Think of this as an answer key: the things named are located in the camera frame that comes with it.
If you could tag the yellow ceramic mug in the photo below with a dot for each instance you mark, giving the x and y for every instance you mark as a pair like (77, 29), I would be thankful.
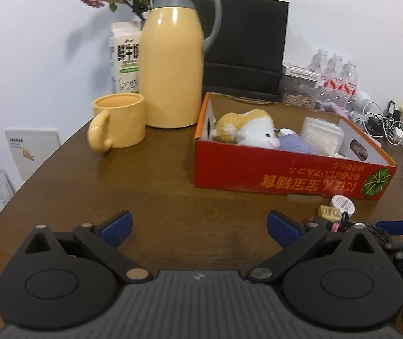
(123, 123)

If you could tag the clear snack container white lid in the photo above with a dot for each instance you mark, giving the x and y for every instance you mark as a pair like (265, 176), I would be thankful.
(296, 95)

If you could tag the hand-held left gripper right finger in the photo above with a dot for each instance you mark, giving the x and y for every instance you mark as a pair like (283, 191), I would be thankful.
(282, 227)

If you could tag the purple fluffy cloth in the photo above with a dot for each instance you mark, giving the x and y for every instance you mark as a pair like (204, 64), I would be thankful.
(330, 106)

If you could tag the small round white tin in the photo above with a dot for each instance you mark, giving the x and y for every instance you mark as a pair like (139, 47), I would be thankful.
(342, 203)

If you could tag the clear plastic container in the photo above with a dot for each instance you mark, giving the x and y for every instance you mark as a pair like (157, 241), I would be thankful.
(321, 136)

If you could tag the black paper bag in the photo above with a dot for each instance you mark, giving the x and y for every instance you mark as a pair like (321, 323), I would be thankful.
(247, 42)

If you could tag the black power adapter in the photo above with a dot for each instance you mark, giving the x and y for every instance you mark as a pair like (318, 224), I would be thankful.
(391, 107)

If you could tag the white milk carton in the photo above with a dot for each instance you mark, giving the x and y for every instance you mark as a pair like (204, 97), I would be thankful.
(127, 56)

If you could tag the yellow and white plush toy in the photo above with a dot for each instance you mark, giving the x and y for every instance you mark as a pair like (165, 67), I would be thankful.
(258, 130)

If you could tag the red cardboard box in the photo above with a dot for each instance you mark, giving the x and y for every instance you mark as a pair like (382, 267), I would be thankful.
(243, 169)

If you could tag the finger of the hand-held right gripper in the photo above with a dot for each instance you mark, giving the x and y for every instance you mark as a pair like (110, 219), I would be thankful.
(395, 226)

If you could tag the yellow thermos jug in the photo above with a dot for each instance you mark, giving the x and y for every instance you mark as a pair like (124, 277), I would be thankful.
(173, 77)

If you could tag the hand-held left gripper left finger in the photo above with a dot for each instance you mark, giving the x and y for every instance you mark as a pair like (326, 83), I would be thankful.
(118, 227)

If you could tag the purple knit pouch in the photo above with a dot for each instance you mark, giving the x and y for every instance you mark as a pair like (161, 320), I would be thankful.
(296, 144)

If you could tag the small yellow block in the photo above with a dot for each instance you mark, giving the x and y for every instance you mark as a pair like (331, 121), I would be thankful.
(328, 212)

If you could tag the white board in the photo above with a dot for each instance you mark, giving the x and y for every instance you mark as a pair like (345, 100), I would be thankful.
(31, 148)

